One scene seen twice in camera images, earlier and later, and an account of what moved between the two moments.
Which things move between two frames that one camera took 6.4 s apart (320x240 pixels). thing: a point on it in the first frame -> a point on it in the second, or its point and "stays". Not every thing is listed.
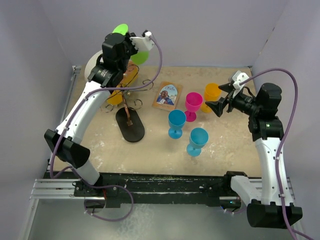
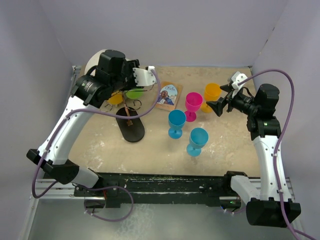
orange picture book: x=167 y=96 stays
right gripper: x=218 y=106 stays
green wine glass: x=139 y=58 -> x=135 y=93
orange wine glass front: x=116 y=98 stays
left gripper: x=128 y=40 -> x=128 y=67
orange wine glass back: x=212 y=93 stays
